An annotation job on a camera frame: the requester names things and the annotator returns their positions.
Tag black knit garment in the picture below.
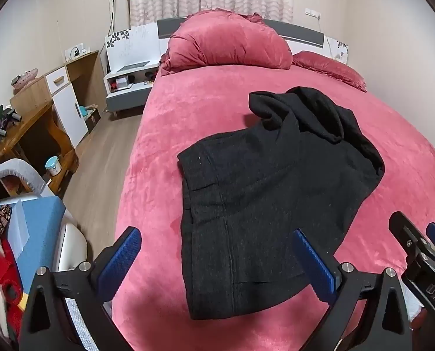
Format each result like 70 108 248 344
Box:
176 86 386 320

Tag pink pillow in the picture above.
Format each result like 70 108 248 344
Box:
291 50 368 92

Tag black device on stand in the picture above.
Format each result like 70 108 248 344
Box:
0 105 22 150

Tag white cable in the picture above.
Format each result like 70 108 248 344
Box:
107 0 118 36

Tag pink folded duvet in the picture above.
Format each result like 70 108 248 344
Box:
160 10 293 77

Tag white power strip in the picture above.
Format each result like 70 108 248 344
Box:
66 44 91 61

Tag grey padded chair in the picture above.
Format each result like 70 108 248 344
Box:
0 158 53 200

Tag white and grey nightstand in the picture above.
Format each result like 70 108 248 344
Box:
104 61 162 118

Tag red and white box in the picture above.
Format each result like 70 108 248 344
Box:
109 77 131 92

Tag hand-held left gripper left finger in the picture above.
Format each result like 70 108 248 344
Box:
18 226 143 351

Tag teal and white tin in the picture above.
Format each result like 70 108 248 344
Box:
45 156 61 177

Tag wooden desk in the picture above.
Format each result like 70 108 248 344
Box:
0 77 80 194

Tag white plastic seat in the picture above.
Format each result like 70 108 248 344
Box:
53 208 90 272

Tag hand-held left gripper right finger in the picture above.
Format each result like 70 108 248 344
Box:
291 228 414 351

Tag blue cushion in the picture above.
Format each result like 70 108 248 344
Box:
0 195 66 282

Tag pink basket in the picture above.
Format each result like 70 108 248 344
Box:
13 68 39 94

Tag bed with pink sheet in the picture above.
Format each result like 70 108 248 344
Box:
109 64 435 351

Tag wooden cabinet with white doors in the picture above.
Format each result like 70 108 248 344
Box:
44 50 106 149

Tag dark storage box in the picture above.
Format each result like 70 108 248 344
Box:
85 111 102 133

